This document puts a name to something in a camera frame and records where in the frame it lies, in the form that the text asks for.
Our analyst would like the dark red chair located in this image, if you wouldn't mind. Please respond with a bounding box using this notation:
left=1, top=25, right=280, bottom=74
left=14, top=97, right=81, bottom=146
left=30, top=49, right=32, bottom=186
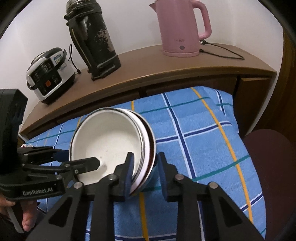
left=243, top=129, right=295, bottom=240

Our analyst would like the blue checked tablecloth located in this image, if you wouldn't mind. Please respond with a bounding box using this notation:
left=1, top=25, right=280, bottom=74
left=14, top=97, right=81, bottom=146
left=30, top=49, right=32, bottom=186
left=23, top=85, right=266, bottom=241

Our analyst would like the pink electric kettle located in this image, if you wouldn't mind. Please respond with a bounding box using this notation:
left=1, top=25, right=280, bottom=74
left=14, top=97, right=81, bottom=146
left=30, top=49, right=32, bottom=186
left=149, top=0, right=212, bottom=57

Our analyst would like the person's left hand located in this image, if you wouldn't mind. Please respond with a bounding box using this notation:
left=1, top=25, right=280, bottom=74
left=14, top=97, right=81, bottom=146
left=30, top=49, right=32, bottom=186
left=0, top=194, right=37, bottom=232

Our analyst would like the white rice cooker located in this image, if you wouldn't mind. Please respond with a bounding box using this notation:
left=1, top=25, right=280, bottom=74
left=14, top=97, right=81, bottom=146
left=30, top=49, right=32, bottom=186
left=26, top=47, right=76, bottom=105

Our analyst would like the black thermos flask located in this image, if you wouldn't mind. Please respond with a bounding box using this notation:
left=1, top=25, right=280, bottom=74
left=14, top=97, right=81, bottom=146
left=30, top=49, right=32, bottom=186
left=64, top=0, right=121, bottom=80

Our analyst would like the white enamel bowl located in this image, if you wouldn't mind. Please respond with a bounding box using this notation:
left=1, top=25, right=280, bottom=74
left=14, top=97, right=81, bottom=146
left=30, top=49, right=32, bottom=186
left=70, top=108, right=142, bottom=185

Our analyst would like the black kettle cable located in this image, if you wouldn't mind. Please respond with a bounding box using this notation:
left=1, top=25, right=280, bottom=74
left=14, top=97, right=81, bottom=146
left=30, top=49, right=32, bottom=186
left=199, top=39, right=245, bottom=60

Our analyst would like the brown wooden cabinet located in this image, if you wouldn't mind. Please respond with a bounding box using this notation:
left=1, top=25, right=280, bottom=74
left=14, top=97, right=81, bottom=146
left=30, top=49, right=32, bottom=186
left=20, top=44, right=276, bottom=139

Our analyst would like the pink plastic bowl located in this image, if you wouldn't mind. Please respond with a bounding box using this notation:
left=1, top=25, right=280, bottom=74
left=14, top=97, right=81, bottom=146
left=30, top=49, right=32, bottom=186
left=120, top=108, right=156, bottom=195

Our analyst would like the right wooden door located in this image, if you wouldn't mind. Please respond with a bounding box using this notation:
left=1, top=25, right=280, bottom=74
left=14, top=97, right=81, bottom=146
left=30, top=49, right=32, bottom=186
left=255, top=30, right=296, bottom=145

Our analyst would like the stainless steel bowl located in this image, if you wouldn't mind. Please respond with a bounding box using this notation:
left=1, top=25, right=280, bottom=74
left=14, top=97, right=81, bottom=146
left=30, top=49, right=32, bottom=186
left=130, top=110, right=156, bottom=195

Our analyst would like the black cooker cable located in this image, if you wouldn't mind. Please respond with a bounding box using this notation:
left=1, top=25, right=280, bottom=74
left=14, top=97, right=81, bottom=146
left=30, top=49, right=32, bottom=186
left=68, top=43, right=82, bottom=75

